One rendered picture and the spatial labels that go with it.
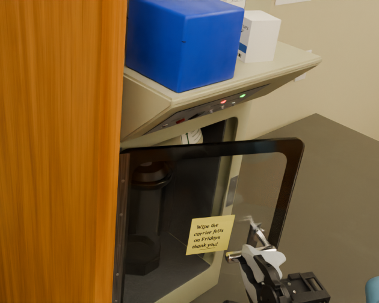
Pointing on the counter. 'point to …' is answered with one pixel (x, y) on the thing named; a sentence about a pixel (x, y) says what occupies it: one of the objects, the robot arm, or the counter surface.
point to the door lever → (235, 257)
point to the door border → (120, 225)
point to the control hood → (166, 100)
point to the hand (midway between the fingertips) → (242, 256)
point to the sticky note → (210, 234)
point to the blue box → (183, 41)
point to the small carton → (258, 36)
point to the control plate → (205, 109)
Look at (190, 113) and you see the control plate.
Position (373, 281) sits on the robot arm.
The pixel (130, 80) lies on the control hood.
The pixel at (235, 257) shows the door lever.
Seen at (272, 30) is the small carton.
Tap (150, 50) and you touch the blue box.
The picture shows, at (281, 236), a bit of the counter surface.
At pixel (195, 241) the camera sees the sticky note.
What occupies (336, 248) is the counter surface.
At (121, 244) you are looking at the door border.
